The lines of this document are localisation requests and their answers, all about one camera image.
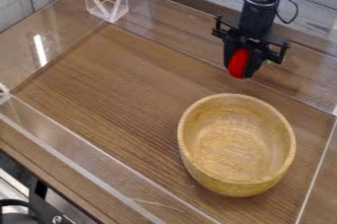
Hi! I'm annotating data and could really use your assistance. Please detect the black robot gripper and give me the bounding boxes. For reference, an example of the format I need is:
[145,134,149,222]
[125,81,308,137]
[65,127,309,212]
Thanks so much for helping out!
[212,0,289,78]

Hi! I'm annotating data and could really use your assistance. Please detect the red plush strawberry toy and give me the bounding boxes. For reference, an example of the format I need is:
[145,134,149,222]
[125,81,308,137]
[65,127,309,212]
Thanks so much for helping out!
[228,48,250,78]

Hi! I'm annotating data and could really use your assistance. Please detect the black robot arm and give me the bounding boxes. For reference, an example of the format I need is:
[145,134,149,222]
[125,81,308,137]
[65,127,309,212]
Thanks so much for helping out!
[212,0,298,79]

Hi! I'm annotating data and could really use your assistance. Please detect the oval wooden bowl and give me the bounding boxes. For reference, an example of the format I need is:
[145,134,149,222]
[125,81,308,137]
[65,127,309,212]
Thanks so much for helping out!
[177,93,296,197]

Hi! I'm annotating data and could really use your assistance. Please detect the black table leg clamp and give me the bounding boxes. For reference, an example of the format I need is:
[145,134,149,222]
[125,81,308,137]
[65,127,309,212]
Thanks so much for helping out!
[27,178,89,224]

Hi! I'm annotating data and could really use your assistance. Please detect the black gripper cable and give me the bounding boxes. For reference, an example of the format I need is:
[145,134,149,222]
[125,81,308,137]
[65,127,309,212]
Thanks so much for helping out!
[274,0,300,25]

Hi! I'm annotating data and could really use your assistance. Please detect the clear acrylic corner bracket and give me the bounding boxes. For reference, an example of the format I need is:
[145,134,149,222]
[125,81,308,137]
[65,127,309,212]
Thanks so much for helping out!
[84,0,129,23]

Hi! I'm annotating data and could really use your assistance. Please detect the clear acrylic tray wall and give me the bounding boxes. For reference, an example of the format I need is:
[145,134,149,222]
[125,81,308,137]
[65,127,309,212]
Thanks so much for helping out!
[0,0,337,224]

